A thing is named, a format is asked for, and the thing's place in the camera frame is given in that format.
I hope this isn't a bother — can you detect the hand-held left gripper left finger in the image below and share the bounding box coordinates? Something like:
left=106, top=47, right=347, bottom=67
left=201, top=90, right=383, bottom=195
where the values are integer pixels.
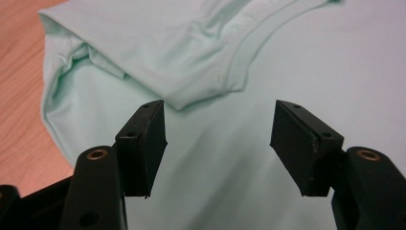
left=114, top=99, right=169, bottom=199

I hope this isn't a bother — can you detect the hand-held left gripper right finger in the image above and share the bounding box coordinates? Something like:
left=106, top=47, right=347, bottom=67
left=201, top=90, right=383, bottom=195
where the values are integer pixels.
left=269, top=99, right=346, bottom=197

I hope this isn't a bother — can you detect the mint green shirt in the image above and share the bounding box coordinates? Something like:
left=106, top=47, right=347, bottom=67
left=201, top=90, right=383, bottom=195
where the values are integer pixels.
left=37, top=0, right=406, bottom=230

